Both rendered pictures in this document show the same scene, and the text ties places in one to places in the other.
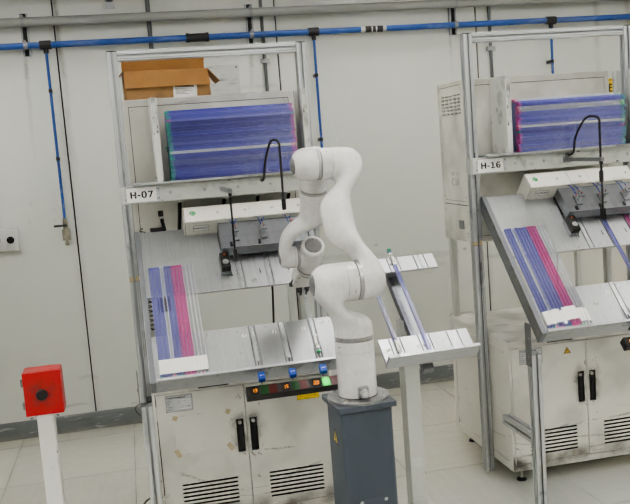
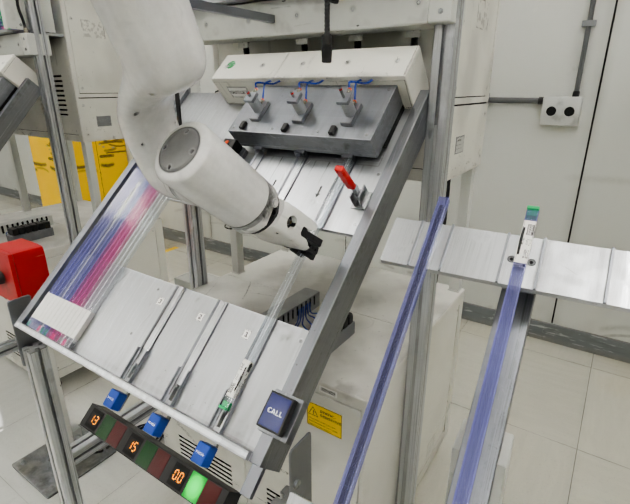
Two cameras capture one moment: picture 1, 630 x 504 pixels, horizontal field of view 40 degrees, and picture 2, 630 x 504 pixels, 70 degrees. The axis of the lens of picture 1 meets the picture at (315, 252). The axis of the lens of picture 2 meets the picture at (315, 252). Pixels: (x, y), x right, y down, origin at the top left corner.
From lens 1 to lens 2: 2.79 m
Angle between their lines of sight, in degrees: 46
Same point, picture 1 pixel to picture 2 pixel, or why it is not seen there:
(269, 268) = (289, 185)
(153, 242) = (191, 108)
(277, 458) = (276, 479)
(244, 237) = (270, 116)
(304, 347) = (215, 379)
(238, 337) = (151, 301)
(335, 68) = not seen: outside the picture
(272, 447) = not seen: hidden behind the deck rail
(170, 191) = (205, 23)
